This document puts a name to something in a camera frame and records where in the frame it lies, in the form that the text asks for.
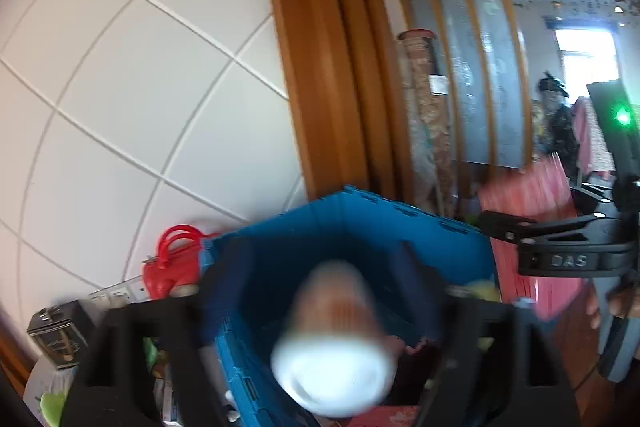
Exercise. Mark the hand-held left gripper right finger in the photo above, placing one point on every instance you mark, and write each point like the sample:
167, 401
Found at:
422, 302

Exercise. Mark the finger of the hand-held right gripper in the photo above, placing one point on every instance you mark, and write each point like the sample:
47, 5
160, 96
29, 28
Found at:
505, 227

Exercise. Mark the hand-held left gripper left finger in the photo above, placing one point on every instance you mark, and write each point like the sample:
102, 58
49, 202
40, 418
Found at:
220, 302

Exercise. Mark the blue plastic crate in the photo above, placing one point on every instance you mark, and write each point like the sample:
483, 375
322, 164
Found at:
360, 227

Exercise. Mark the white-capped supplement bottle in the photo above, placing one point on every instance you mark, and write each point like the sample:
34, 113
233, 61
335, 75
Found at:
335, 347

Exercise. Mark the grey striped cloth desktop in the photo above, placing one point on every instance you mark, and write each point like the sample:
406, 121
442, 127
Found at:
47, 377

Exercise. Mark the person's right hand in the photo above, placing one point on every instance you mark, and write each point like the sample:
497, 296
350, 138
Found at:
617, 302

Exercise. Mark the pale green round plush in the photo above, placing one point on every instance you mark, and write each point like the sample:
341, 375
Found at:
485, 294

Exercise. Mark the pink hanging cloth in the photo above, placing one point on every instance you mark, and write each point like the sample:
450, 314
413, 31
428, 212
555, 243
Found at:
595, 142

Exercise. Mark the white power strip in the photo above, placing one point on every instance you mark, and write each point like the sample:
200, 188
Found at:
117, 292

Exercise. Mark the dark coat stand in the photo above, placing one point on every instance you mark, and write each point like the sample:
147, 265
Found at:
557, 117

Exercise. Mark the pile of pink tissue packs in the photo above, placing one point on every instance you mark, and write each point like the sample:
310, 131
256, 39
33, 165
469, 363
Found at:
390, 417

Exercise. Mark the rolled patterned fabric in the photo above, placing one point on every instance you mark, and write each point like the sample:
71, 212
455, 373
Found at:
430, 122

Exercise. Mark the bright window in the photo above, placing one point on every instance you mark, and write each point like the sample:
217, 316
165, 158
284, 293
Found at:
587, 54

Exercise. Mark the wooden frosted glass partition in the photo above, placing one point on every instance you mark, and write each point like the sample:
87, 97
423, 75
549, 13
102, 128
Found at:
465, 47

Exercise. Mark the large lime green plush toy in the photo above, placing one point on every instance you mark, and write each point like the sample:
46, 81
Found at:
52, 409

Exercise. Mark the wooden door frame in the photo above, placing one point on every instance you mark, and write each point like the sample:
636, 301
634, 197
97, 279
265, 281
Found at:
320, 57

